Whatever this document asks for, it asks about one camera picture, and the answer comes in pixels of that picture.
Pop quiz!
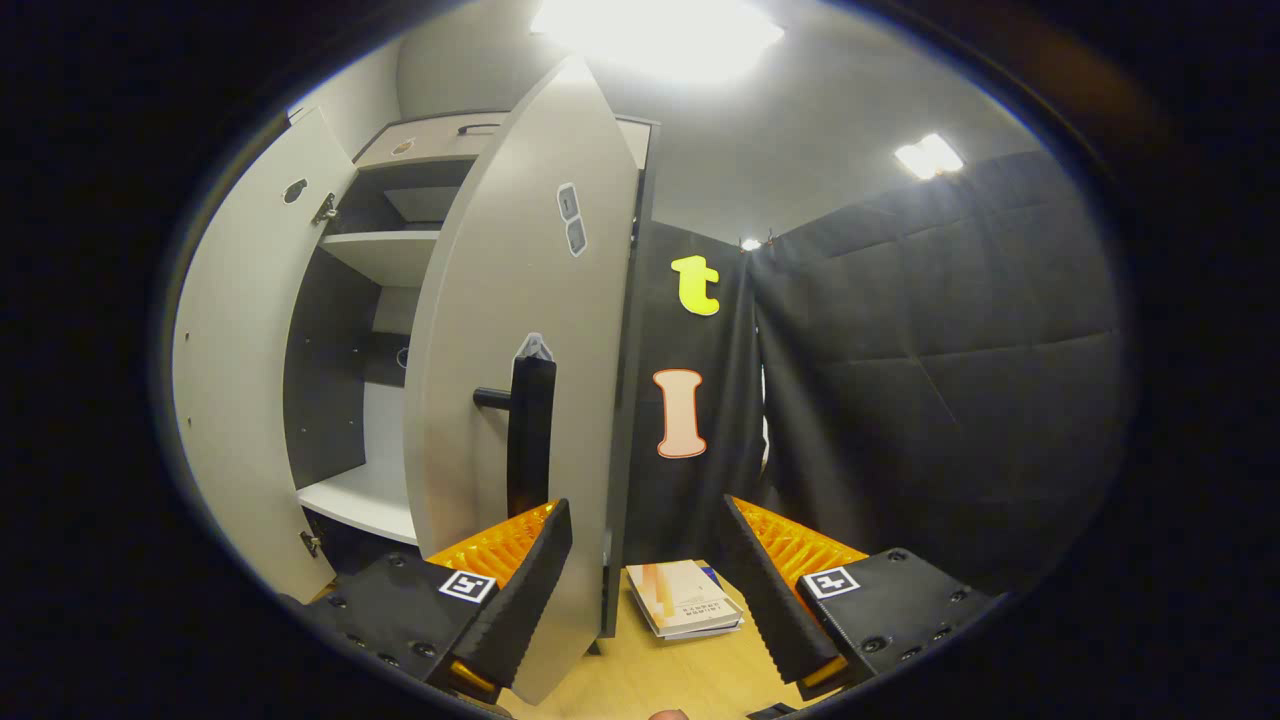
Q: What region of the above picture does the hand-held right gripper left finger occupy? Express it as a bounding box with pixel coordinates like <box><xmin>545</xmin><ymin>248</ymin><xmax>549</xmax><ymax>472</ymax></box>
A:
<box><xmin>300</xmin><ymin>498</ymin><xmax>574</xmax><ymax>701</ymax></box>

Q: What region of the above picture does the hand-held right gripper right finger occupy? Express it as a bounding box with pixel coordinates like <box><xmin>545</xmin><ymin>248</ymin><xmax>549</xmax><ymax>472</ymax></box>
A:
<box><xmin>720</xmin><ymin>494</ymin><xmax>1001</xmax><ymax>701</ymax></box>

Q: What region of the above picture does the grey cabinet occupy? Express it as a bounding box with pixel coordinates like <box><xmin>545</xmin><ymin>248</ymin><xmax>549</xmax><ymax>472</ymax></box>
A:
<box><xmin>283</xmin><ymin>110</ymin><xmax>661</xmax><ymax>641</ymax></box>

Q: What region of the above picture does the blue book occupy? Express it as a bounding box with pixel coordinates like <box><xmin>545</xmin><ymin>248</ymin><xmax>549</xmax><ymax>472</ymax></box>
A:
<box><xmin>698</xmin><ymin>565</ymin><xmax>746</xmax><ymax>641</ymax></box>

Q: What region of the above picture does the white book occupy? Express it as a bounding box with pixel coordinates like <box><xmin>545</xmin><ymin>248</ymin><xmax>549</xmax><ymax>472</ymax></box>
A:
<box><xmin>626</xmin><ymin>558</ymin><xmax>743</xmax><ymax>639</ymax></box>

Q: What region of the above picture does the black backdrop cloth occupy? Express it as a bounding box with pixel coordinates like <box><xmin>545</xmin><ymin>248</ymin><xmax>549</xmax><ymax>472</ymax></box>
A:
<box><xmin>620</xmin><ymin>150</ymin><xmax>1131</xmax><ymax>601</ymax></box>

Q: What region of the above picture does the ceiling light panel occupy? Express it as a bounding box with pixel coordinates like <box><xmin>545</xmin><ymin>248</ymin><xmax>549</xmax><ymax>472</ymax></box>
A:
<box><xmin>893</xmin><ymin>132</ymin><xmax>966</xmax><ymax>181</ymax></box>
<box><xmin>530</xmin><ymin>0</ymin><xmax>786</xmax><ymax>83</ymax></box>

